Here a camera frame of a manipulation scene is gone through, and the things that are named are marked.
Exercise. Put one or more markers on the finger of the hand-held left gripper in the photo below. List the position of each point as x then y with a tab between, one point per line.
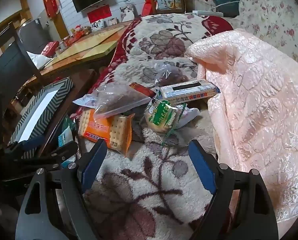
33	142
64	151

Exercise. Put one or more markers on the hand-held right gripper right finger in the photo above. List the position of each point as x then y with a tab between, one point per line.
201	165

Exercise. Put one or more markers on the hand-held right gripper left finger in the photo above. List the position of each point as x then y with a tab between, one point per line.
91	165

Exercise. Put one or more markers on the teal and white snack packet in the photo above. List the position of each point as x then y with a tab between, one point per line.
64	136

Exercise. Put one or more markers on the orange cracker packet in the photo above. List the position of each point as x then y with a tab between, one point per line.
99	130

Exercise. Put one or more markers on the green white bun packet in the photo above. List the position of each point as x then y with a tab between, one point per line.
161	118

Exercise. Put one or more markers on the black white striped storage box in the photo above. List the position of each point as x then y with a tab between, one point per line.
61	86

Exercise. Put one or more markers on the clear zip bag dark snacks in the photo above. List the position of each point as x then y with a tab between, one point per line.
119	100

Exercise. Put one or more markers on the clear bag of brown snacks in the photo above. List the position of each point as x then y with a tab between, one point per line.
171	76

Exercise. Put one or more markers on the floral plush blanket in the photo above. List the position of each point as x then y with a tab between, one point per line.
151	175

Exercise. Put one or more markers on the white snack wrapper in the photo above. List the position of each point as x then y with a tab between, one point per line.
191	113

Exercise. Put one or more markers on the small white printed sachet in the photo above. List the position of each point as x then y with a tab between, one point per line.
85	101

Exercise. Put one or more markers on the long white blue cracker packet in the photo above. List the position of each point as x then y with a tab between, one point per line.
186	95

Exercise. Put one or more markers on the pink quilted blanket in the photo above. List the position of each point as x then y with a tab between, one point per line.
251	105

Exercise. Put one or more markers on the dark wooden chair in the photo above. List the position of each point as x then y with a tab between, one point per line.
6	67

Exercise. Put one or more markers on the wooden table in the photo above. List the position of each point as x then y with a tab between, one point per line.
64	67

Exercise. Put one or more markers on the white plastic bag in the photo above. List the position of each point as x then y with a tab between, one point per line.
39	60

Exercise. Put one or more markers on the red snack packet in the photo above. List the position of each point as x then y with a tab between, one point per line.
141	88

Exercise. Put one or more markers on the red box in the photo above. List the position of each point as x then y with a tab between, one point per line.
50	48

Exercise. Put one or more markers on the yellow table mat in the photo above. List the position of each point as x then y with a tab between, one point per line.
99	36
89	52

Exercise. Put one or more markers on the grey refrigerator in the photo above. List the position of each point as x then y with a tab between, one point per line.
33	35

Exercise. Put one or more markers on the red plush toys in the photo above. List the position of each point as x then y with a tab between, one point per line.
81	30

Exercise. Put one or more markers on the row of small photos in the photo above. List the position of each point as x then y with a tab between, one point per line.
104	23

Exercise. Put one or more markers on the white power strip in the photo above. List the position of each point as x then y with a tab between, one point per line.
206	12

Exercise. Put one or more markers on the framed photo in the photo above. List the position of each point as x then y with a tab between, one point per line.
127	12

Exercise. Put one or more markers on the framed picture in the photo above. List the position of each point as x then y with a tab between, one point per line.
168	3

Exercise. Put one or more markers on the red gift bag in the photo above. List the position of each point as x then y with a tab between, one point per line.
147	8

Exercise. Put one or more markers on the floral sofa cover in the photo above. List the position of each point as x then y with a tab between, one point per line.
276	17

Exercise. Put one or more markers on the red paper wall poster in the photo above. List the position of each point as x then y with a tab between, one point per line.
99	13

